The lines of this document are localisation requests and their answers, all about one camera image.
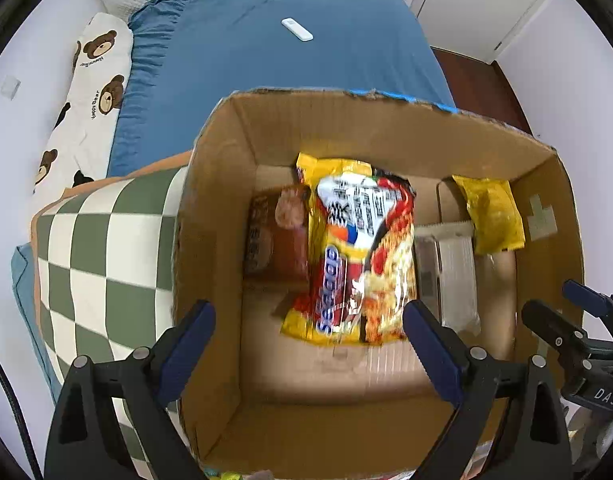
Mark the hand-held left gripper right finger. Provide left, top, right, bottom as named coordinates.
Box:
left=402, top=300, right=573, bottom=480

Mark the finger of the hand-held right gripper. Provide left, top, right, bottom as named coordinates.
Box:
left=562, top=280, right=613, bottom=333
left=521, top=300, right=590, bottom=361

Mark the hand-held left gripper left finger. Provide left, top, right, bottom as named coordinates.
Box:
left=44, top=300, right=217, bottom=480

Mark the cardboard box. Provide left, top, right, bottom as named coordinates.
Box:
left=171, top=87, right=587, bottom=478

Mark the yellow instant noodle packet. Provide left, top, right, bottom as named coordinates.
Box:
left=280, top=152, right=418, bottom=346

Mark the clear silver snack packet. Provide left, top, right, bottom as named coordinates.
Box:
left=413, top=222, right=482, bottom=333

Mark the green white checkered mat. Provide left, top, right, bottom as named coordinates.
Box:
left=30, top=150, right=207, bottom=480

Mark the small yellow snack packet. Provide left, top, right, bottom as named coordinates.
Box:
left=451, top=175, right=526, bottom=255

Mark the brown snack packet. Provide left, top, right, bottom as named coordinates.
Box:
left=244, top=185, right=312, bottom=281

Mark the bear print pillow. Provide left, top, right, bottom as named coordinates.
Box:
left=31, top=12, right=134, bottom=211

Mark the blue bed sheet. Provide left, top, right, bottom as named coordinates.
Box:
left=11, top=0, right=457, bottom=406

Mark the white door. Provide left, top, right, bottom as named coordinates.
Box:
left=416, top=0, right=552, bottom=63

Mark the white remote control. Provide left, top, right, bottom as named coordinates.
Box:
left=281, top=17, right=314, bottom=42

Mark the black cable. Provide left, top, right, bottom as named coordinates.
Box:
left=0, top=340, right=43, bottom=480

